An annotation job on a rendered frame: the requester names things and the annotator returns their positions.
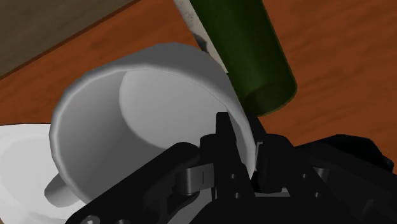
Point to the dark green bottle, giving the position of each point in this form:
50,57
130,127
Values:
248,52

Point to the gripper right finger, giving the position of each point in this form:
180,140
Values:
325,173

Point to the white mug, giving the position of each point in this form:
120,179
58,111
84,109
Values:
130,124

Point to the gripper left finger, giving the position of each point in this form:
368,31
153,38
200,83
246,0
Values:
223,167

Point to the white plate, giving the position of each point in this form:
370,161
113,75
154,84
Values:
24,173

